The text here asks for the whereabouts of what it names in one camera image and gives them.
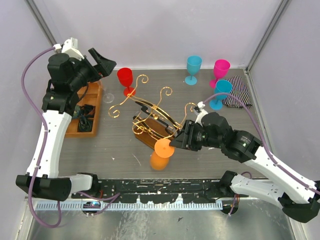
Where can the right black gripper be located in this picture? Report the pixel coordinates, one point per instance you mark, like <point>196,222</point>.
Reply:
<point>185,139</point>

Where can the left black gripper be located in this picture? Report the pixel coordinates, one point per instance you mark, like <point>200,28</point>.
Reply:
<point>104,66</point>

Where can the red wine glass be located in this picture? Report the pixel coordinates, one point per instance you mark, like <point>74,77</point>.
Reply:
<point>125,77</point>

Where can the orange wine glass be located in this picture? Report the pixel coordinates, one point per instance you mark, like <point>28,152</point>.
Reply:
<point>160,157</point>

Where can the clear champagne flute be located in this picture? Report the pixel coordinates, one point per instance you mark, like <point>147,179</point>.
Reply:
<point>108,97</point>

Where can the pink wine glass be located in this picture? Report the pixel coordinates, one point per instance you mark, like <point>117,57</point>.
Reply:
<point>220,70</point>

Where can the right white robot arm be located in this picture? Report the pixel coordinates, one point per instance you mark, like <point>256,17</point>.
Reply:
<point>297,196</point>

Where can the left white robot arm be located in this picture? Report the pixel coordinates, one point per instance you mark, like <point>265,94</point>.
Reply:
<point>68,74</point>

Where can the green patterned rolled cloth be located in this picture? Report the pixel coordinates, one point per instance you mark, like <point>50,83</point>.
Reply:
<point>77,112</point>

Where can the wooden compartment tray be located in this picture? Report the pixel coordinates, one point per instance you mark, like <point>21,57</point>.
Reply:
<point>91,94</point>

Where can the dark patterned rolled cloth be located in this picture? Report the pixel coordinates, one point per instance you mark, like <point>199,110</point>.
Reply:
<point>86,118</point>

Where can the striped black white cloth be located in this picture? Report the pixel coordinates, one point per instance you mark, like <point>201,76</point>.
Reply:
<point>240,91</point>

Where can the gold wire glass rack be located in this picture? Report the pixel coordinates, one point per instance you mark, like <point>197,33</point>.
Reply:
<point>151,123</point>

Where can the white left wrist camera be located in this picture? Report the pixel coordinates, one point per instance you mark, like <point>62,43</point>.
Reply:
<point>69,47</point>

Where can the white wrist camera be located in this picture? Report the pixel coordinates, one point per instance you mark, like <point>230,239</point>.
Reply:
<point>69,47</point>
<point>199,111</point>

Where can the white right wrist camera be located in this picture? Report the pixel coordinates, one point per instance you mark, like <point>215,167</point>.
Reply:
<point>199,111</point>

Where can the black mounting base plate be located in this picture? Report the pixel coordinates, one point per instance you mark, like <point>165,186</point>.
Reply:
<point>160,191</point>

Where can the grey slotted cable duct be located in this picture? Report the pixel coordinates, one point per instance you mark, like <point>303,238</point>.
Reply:
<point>94,206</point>

